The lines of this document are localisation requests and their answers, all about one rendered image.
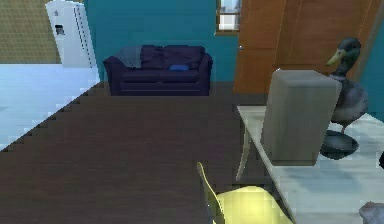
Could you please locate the grey throw blanket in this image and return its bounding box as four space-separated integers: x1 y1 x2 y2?
114 45 144 69

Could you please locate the yellow chair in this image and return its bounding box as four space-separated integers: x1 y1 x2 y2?
195 161 295 224

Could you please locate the white fridge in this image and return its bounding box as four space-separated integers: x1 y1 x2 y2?
45 0 98 69

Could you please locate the small blue cushion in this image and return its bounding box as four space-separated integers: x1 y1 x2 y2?
167 63 191 72

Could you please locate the wood framed window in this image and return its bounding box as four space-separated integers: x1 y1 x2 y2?
214 0 243 37

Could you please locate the dark blue sofa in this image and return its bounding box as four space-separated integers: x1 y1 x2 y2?
102 44 214 97

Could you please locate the brown wooden door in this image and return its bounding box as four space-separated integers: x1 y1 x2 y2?
232 0 384 95

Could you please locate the grey duck figurine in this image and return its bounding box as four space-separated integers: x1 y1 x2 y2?
319 37 370 161

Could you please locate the white marble table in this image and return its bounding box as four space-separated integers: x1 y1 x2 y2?
235 105 384 224

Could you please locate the grey round object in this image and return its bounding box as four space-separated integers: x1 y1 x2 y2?
358 201 384 224

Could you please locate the grey box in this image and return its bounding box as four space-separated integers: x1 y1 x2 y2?
260 68 343 167

